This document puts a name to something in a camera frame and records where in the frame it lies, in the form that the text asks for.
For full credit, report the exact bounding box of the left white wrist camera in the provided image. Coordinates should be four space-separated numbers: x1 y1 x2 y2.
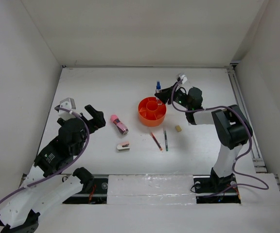
55 98 76 121

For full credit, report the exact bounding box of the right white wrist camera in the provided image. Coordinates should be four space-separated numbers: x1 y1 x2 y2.
176 73 188 85

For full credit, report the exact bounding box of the aluminium side rail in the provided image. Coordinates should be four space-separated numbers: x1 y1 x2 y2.
225 63 280 195

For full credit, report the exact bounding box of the small tan eraser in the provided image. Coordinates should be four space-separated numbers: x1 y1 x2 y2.
175 125 182 132

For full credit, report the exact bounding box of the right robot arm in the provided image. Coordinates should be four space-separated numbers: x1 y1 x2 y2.
155 84 253 196

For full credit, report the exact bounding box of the orange red pen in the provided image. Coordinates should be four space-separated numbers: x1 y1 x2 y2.
150 132 162 151

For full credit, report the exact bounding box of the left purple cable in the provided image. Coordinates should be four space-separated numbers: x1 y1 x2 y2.
0 105 90 219

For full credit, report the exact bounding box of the purple cable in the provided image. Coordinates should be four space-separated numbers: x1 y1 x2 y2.
171 81 269 197
0 105 90 219

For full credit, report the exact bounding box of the orange round desk organizer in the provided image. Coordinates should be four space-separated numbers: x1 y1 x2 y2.
138 97 167 127

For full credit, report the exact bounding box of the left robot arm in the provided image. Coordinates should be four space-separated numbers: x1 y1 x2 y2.
0 104 106 233

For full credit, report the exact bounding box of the pink white mini stapler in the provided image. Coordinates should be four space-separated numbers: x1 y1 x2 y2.
117 141 130 152

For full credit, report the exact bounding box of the black front mounting rail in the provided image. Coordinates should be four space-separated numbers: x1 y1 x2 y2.
64 175 241 206

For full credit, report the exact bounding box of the green and white pen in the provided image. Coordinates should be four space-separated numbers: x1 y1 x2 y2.
163 130 169 151

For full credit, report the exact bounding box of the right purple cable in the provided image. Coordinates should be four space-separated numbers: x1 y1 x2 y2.
171 81 269 197

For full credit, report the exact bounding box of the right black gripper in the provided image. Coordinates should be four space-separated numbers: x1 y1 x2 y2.
154 82 192 110

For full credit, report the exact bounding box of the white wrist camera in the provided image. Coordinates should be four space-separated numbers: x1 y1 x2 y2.
55 98 76 121
176 73 188 85

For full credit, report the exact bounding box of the pink-capped clear tube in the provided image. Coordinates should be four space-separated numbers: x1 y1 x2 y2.
110 115 129 135

